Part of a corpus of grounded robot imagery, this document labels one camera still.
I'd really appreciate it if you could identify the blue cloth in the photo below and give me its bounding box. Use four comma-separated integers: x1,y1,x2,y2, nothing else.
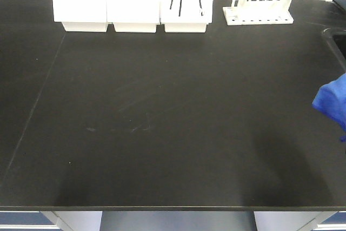
312,73,345,132

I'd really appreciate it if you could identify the right white storage bin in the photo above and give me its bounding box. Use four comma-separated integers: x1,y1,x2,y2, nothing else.
160,0,213,33

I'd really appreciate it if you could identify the white storage bin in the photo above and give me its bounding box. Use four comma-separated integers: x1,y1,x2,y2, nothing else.
107,0,160,33
160,0,213,33
52,0,108,32

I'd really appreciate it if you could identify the middle white storage bin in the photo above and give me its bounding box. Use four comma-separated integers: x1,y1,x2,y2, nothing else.
107,0,160,33

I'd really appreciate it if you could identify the white test tube rack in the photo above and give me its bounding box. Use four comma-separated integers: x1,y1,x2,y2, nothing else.
222,0,294,26

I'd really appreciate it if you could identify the left white storage bin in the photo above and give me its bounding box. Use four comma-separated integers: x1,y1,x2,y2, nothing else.
52,0,108,32

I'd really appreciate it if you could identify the black lab sink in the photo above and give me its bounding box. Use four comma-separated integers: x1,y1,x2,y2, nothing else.
321,27,345,72

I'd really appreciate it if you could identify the blue base cabinet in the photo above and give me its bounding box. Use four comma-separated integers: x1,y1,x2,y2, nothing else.
1,211,61,230
312,210,345,231

